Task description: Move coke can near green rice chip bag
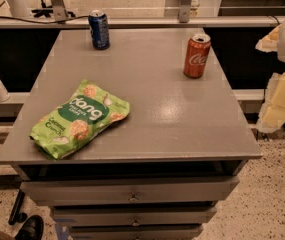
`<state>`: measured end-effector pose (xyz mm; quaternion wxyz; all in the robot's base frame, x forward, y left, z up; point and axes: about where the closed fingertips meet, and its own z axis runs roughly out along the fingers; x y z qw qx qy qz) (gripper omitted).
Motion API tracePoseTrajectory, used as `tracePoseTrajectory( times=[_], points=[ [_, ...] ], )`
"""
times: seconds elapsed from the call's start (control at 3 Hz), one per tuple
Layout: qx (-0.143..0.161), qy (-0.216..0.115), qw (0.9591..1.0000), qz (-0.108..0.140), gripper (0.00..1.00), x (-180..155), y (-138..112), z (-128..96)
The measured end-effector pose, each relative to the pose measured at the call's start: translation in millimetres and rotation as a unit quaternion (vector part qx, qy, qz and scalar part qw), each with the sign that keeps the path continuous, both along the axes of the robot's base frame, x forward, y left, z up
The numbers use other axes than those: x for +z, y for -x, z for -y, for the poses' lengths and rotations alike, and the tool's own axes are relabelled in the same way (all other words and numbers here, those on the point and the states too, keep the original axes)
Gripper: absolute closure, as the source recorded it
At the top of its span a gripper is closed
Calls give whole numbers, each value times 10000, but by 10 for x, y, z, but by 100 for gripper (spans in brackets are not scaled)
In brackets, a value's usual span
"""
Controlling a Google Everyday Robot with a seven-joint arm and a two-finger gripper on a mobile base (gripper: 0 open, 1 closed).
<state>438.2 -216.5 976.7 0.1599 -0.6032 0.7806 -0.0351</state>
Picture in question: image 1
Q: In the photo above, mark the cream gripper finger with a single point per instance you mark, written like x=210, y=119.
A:
x=272, y=113
x=269, y=43

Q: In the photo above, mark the red coke can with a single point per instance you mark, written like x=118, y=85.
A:
x=198, y=48

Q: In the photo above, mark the blue soda can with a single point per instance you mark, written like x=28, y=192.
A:
x=99, y=29

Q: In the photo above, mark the green rice chip bag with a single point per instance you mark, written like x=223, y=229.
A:
x=72, y=125

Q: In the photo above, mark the grey drawer cabinet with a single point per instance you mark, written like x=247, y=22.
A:
x=158, y=174

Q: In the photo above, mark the black shoe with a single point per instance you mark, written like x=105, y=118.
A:
x=32, y=229

